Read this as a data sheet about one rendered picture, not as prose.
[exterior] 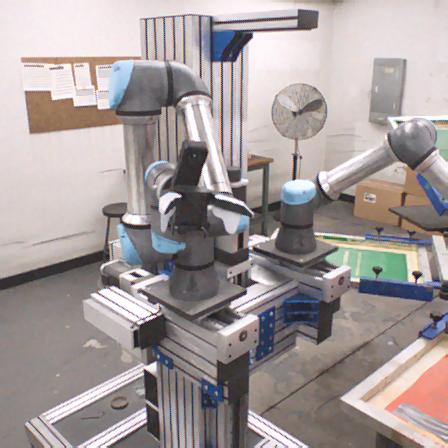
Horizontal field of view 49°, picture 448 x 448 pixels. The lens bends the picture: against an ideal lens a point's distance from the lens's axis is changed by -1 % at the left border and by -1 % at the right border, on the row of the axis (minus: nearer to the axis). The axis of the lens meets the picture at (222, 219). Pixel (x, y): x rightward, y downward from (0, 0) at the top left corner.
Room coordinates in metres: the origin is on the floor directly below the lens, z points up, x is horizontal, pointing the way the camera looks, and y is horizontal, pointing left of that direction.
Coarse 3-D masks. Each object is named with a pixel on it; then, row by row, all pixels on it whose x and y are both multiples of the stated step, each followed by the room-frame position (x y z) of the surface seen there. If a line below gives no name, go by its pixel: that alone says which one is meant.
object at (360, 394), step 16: (416, 352) 1.40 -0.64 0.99; (384, 368) 1.31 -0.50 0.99; (400, 368) 1.33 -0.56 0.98; (368, 384) 1.23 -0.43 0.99; (384, 384) 1.26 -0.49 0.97; (352, 400) 1.16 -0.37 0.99; (352, 416) 1.13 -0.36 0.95; (368, 416) 1.10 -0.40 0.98; (384, 416) 1.09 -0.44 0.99; (384, 432) 1.06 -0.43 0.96; (400, 432) 1.03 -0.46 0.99; (416, 432) 1.03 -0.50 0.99
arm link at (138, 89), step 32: (128, 64) 1.24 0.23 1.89; (160, 64) 1.27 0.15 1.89; (128, 96) 1.22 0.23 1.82; (160, 96) 1.25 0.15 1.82; (128, 128) 1.24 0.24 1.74; (128, 160) 1.24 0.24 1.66; (128, 192) 1.25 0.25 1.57; (128, 224) 1.23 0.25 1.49; (128, 256) 1.21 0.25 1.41; (160, 256) 1.24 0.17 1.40
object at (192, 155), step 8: (184, 144) 0.86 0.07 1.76; (192, 144) 0.86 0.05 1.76; (200, 144) 0.87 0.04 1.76; (184, 152) 0.86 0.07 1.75; (192, 152) 0.85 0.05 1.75; (200, 152) 0.86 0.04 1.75; (184, 160) 0.86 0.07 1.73; (192, 160) 0.86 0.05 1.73; (200, 160) 0.87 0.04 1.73; (176, 168) 0.88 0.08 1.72; (184, 168) 0.87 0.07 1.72; (192, 168) 0.88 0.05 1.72; (200, 168) 0.88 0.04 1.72; (176, 176) 0.88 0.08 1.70; (184, 176) 0.88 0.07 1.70; (192, 176) 0.88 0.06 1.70; (200, 176) 0.89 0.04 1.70; (176, 184) 0.89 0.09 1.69
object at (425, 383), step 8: (440, 360) 1.40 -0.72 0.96; (432, 368) 1.36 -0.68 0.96; (440, 368) 1.36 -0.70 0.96; (424, 376) 1.32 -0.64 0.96; (432, 376) 1.32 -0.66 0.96; (440, 376) 1.32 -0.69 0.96; (416, 384) 1.28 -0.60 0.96; (424, 384) 1.28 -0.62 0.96; (432, 384) 1.28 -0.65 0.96; (408, 392) 1.24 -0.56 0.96; (416, 392) 1.24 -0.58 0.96; (424, 392) 1.24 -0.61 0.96; (392, 400) 1.20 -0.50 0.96; (400, 400) 1.20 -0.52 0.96; (408, 400) 1.20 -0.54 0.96; (416, 400) 1.20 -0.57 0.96; (392, 408) 1.17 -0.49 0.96; (400, 416) 1.13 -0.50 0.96; (432, 416) 1.13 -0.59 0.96
